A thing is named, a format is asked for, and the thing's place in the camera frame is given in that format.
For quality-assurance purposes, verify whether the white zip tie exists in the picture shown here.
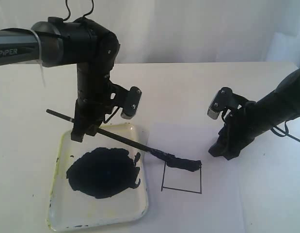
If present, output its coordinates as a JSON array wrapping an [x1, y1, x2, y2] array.
[[30, 29, 46, 88]]

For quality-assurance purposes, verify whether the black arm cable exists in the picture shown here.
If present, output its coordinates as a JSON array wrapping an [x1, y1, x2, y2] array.
[[270, 120, 300, 145], [63, 0, 95, 24]]

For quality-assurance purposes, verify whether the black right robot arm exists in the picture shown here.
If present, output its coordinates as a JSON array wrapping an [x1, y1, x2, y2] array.
[[207, 68, 300, 160]]

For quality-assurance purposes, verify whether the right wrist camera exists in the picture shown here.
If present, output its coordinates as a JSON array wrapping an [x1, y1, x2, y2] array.
[[207, 87, 233, 120]]

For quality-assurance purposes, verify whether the white paper with square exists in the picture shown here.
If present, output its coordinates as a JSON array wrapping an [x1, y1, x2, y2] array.
[[131, 124, 245, 233]]

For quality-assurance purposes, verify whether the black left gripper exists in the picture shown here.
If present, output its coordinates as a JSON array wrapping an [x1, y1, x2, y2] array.
[[71, 82, 128, 142]]

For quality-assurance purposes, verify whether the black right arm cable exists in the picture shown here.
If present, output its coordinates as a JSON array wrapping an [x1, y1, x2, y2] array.
[[270, 120, 300, 145]]

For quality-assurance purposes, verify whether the white paint tray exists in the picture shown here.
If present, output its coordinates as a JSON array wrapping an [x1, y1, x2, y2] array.
[[47, 131, 148, 232]]

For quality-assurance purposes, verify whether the white backdrop curtain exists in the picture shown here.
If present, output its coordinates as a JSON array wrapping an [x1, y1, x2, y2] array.
[[0, 0, 300, 67]]

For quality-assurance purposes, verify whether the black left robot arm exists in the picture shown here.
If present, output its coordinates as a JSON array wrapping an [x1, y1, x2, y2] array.
[[0, 17, 140, 142]]

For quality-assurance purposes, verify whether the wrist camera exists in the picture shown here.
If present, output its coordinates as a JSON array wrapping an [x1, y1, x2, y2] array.
[[207, 87, 233, 120], [121, 86, 142, 119]]

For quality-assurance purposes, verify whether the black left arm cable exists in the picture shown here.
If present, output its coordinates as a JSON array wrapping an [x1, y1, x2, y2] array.
[[63, 0, 95, 24]]

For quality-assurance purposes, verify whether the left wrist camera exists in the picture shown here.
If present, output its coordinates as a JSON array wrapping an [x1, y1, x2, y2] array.
[[121, 86, 142, 119]]

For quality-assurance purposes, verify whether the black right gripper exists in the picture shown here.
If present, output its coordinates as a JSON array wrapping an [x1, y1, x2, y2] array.
[[208, 97, 258, 160]]

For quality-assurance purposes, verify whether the black paintbrush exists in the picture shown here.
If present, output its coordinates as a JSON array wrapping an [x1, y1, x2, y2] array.
[[46, 109, 203, 173]]

